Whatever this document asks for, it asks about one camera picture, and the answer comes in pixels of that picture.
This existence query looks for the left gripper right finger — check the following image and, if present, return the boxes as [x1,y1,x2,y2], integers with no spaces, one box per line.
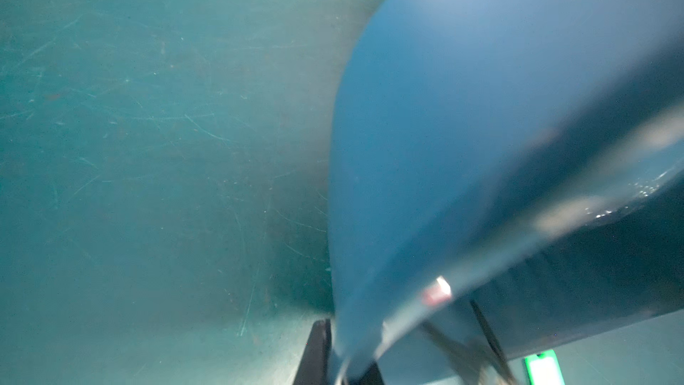
[354,363,385,385]

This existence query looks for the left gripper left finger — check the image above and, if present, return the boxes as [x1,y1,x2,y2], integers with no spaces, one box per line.
[292,319,332,385]

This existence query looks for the green tag key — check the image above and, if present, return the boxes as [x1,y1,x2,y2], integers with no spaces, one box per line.
[524,349,566,385]

